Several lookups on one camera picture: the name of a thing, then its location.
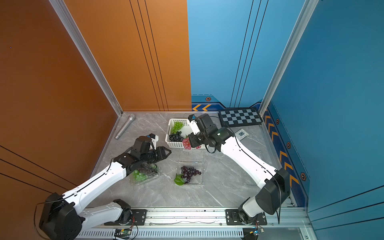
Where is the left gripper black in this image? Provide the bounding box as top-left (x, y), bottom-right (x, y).
top-left (140, 145), bottom-right (173, 166)

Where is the red grape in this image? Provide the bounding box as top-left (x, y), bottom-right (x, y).
top-left (182, 138), bottom-right (201, 150)

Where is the green grape leaf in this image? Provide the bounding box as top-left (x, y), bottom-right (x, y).
top-left (174, 174), bottom-right (185, 186)

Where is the clear clamshell container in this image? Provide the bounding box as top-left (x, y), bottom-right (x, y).
top-left (174, 150), bottom-right (205, 186)
top-left (130, 164), bottom-right (161, 185)

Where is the dark purple grape bunch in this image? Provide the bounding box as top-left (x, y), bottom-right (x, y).
top-left (181, 166), bottom-right (202, 184)

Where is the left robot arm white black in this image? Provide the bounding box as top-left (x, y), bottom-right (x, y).
top-left (34, 134), bottom-right (172, 240)

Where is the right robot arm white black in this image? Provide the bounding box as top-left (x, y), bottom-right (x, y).
top-left (188, 114), bottom-right (291, 225)

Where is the white perforated plastic basket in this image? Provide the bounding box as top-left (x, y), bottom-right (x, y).
top-left (166, 119), bottom-right (204, 150)

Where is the small black grape bunch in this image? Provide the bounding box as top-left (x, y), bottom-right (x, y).
top-left (169, 131), bottom-right (184, 142)

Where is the black grey chessboard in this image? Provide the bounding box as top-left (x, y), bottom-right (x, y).
top-left (218, 108), bottom-right (263, 128)

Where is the small green grape bunch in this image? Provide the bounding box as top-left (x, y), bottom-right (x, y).
top-left (171, 122), bottom-right (184, 134)

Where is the silver microphone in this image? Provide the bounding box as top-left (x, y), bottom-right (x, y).
top-left (115, 114), bottom-right (136, 140)

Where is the left green circuit board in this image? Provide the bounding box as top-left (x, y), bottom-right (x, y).
top-left (113, 229), bottom-right (132, 240)

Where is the green circuit board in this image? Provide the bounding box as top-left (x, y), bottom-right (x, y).
top-left (113, 229), bottom-right (132, 240)
top-left (249, 226), bottom-right (265, 236)

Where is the right green circuit board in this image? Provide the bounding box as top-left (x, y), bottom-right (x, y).
top-left (249, 226), bottom-right (265, 236)

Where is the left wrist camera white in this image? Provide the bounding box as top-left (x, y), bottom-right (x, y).
top-left (148, 134), bottom-right (159, 150)

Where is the aluminium rail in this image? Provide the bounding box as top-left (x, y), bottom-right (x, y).
top-left (80, 207), bottom-right (312, 232)

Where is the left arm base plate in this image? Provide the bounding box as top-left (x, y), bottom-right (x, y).
top-left (104, 209), bottom-right (148, 226)

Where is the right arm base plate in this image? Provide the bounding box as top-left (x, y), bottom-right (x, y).
top-left (225, 209), bottom-right (268, 226)

